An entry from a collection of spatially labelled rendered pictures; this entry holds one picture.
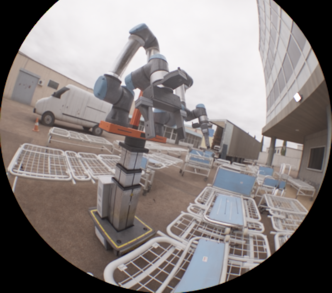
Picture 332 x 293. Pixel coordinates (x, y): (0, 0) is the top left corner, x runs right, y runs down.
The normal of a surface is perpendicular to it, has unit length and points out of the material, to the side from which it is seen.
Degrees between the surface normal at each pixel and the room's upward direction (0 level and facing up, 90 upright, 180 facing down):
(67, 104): 88
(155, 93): 67
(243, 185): 90
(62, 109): 89
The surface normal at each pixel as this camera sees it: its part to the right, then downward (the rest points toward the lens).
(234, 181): -0.54, -0.20
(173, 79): 0.13, 0.96
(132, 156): 0.79, 0.16
